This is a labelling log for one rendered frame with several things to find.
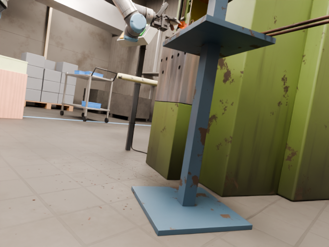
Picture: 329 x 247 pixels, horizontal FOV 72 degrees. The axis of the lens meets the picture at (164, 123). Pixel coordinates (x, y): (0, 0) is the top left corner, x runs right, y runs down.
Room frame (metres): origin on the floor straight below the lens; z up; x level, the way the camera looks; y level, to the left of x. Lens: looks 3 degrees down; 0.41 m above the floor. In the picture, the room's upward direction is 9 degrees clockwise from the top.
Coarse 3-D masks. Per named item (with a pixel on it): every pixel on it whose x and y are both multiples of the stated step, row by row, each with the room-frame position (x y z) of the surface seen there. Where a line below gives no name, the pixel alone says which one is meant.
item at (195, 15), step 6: (180, 0) 1.99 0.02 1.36; (198, 0) 1.81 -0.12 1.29; (186, 6) 1.87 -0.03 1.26; (192, 6) 1.79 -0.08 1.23; (198, 6) 1.81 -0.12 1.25; (204, 6) 1.83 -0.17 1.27; (186, 12) 1.86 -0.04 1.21; (192, 12) 1.79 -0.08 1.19; (198, 12) 1.81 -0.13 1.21; (204, 12) 1.84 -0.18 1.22; (186, 18) 1.84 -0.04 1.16; (192, 18) 1.80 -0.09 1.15; (198, 18) 1.82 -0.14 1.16; (174, 30) 2.01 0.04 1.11
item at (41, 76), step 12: (24, 60) 5.23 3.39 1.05; (36, 60) 5.33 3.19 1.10; (48, 60) 5.93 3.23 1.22; (36, 72) 5.35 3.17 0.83; (48, 72) 5.56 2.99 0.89; (60, 72) 5.77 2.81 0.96; (72, 72) 6.01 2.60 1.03; (36, 84) 5.38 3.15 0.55; (48, 84) 5.58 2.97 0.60; (60, 84) 5.80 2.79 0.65; (72, 84) 6.04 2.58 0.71; (36, 96) 5.40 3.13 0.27; (48, 96) 5.62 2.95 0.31; (60, 96) 5.83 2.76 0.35; (72, 96) 6.07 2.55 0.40; (48, 108) 5.63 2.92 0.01; (60, 108) 6.37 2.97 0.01; (72, 108) 6.09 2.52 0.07
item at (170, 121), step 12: (156, 108) 1.63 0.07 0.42; (168, 108) 1.45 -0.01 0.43; (180, 108) 1.34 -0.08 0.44; (156, 120) 1.60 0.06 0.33; (168, 120) 1.42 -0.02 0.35; (180, 120) 1.35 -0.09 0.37; (156, 132) 1.57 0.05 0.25; (168, 132) 1.40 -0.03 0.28; (180, 132) 1.35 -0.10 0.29; (156, 144) 1.54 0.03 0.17; (168, 144) 1.38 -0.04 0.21; (180, 144) 1.36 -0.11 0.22; (156, 156) 1.51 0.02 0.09; (168, 156) 1.36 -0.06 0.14; (180, 156) 1.36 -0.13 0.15; (156, 168) 1.49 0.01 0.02; (168, 168) 1.34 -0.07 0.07; (180, 168) 1.37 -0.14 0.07
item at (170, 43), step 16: (208, 16) 0.74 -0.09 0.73; (192, 32) 0.86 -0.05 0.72; (208, 32) 0.84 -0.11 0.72; (224, 32) 0.82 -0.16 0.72; (240, 32) 0.79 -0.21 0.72; (256, 32) 0.81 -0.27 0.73; (176, 48) 1.11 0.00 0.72; (192, 48) 1.07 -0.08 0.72; (224, 48) 0.99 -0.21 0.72; (240, 48) 0.96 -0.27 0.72; (256, 48) 0.93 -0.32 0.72
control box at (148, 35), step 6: (150, 30) 1.88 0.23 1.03; (156, 30) 1.93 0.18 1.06; (120, 36) 2.05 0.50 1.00; (144, 36) 1.83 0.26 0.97; (150, 36) 1.88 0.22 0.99; (120, 42) 2.04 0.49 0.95; (126, 42) 1.99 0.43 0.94; (132, 42) 1.95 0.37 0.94; (138, 42) 1.92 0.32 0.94; (144, 42) 1.87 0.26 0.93
